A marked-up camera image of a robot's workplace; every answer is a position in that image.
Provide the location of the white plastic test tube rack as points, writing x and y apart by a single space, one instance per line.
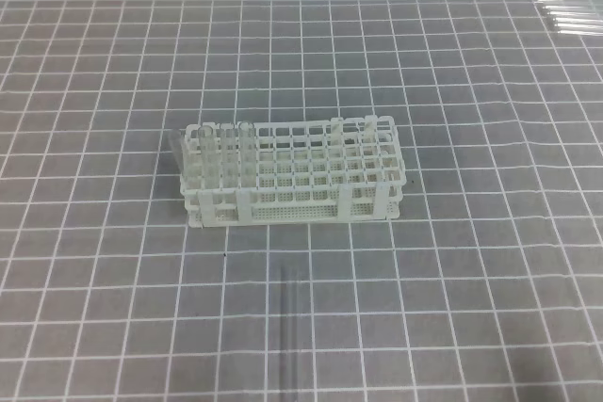
339 170

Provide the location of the leftmost clear test tube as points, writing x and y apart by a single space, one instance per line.
175 139

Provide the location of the grey grid tablecloth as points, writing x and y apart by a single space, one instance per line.
488 287

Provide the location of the spare clear test tubes pile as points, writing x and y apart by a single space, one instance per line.
573 17

